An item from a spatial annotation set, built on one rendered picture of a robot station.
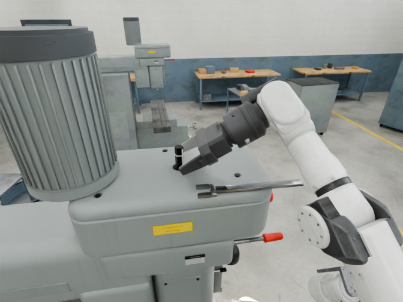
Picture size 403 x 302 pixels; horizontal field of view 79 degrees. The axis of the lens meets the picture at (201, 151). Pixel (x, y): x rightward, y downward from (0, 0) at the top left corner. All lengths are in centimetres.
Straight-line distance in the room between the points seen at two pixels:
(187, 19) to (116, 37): 185
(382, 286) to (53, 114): 60
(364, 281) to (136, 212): 42
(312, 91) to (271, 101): 462
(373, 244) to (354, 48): 878
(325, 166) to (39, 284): 70
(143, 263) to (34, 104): 43
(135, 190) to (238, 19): 695
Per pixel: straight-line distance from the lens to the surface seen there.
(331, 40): 864
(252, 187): 56
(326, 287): 75
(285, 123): 51
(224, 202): 55
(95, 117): 53
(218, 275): 95
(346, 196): 49
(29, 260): 73
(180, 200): 53
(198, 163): 54
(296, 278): 282
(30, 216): 81
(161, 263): 68
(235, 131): 53
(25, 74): 49
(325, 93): 535
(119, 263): 68
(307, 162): 50
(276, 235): 73
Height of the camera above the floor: 223
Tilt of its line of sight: 29 degrees down
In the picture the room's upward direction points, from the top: straight up
